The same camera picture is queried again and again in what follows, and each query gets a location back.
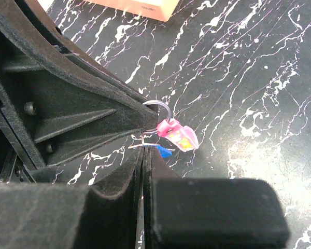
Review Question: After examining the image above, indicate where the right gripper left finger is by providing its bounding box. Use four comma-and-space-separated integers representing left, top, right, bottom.
0, 148, 144, 248

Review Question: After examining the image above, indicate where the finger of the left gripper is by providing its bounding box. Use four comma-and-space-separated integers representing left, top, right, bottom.
0, 1, 158, 130
0, 70, 156, 170

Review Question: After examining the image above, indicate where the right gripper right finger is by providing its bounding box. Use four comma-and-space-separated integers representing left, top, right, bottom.
144, 147, 290, 248

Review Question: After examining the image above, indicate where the blue key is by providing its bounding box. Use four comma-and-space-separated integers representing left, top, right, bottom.
128, 143, 172, 158

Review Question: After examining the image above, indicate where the pink keyring strap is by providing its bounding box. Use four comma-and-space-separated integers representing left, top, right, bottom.
155, 118, 200, 153

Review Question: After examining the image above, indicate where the metal key ring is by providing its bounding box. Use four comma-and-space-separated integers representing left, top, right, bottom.
141, 100, 172, 134

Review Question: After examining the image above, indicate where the orange file organizer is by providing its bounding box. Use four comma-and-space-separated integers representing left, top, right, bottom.
89, 0, 179, 22

